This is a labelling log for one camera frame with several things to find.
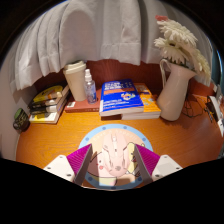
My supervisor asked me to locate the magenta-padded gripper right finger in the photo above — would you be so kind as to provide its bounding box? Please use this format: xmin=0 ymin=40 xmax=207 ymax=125
xmin=133 ymin=143 xmax=184 ymax=186

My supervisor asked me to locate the yellow-covered book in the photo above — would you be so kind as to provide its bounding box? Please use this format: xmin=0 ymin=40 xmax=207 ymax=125
xmin=32 ymin=84 xmax=70 ymax=104

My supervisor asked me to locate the white curtain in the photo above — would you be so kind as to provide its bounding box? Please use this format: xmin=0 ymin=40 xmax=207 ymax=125
xmin=9 ymin=0 xmax=214 ymax=93

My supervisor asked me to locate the round cartoon-print mouse pad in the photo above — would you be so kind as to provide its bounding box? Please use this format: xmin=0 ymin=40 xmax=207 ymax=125
xmin=78 ymin=123 xmax=154 ymax=191

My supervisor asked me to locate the white electronic device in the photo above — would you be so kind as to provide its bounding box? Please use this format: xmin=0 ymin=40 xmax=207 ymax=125
xmin=204 ymin=94 xmax=224 ymax=134

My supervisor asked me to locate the red-brown book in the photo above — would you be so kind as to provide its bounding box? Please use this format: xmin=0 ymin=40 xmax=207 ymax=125
xmin=64 ymin=88 xmax=103 ymax=114

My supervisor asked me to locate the white and yellow book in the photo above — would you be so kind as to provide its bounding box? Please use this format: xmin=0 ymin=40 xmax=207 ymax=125
xmin=28 ymin=103 xmax=66 ymax=125

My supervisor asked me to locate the orange-covered book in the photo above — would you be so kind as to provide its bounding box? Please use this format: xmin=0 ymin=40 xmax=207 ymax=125
xmin=120 ymin=82 xmax=162 ymax=121

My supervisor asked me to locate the white pitcher vase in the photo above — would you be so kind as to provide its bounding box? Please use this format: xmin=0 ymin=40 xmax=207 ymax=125
xmin=156 ymin=58 xmax=197 ymax=122

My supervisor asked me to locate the cream lidded tumbler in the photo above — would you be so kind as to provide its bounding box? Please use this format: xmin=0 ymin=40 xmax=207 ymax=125
xmin=62 ymin=60 xmax=88 ymax=102

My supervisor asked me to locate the clear spray bottle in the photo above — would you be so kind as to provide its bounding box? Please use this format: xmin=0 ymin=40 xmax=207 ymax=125
xmin=83 ymin=68 xmax=98 ymax=105

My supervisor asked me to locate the pink computer mouse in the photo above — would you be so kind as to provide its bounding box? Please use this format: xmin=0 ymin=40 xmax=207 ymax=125
xmin=97 ymin=132 xmax=130 ymax=178

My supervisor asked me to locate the black cable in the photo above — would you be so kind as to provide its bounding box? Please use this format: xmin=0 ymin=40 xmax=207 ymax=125
xmin=181 ymin=94 xmax=208 ymax=118

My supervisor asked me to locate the white daisy bouquet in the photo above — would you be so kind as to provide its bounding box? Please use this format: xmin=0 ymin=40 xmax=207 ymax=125
xmin=153 ymin=14 xmax=212 ymax=86

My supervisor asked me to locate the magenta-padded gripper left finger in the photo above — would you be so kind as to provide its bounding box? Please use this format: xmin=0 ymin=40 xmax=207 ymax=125
xmin=43 ymin=143 xmax=94 ymax=187

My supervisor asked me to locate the blue-covered book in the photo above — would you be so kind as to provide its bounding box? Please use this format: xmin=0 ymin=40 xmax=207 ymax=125
xmin=99 ymin=78 xmax=145 ymax=118

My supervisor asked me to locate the dark green mug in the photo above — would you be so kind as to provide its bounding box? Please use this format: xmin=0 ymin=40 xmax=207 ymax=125
xmin=12 ymin=107 xmax=31 ymax=133

